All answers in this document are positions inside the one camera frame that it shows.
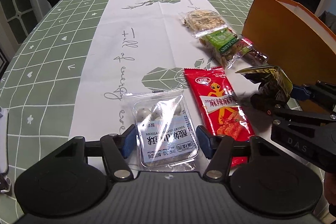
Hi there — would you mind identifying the clear packet of nut brittle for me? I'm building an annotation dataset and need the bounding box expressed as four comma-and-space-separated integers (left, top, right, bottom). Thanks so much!
179, 10, 228, 31

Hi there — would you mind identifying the black and gold snack packet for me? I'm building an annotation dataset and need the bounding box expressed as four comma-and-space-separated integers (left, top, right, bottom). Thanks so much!
235, 65, 293, 106

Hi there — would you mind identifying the orange cardboard box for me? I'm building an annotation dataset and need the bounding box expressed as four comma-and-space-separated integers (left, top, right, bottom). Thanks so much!
241, 0, 336, 113

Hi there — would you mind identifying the white deer print table runner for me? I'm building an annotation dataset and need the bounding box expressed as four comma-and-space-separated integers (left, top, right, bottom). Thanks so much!
69, 0, 263, 180

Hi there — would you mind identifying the green checked tablecloth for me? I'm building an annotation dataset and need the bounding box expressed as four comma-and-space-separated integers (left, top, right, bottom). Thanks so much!
0, 0, 315, 224

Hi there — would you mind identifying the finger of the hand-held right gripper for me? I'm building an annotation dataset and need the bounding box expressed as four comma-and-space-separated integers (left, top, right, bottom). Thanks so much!
250, 92, 336, 126
290, 81, 336, 112

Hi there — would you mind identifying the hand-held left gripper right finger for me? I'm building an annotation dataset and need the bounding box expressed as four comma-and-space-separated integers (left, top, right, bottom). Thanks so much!
196, 125, 286, 179

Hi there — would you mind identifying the green label snack packet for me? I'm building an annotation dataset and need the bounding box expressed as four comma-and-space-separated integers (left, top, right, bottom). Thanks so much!
193, 26, 254, 70

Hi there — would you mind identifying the grey phone stand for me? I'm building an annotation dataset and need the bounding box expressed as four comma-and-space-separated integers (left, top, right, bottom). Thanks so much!
0, 107, 12, 175

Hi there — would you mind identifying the clear packet of white balls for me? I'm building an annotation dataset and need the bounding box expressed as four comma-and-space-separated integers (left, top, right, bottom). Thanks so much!
121, 84, 201, 173

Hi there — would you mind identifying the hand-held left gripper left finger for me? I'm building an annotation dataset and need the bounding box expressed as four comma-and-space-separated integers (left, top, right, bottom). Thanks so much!
54, 124, 137, 183

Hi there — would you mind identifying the small red snack packet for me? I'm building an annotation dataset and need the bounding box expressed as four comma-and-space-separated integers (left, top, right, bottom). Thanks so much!
235, 37, 269, 66

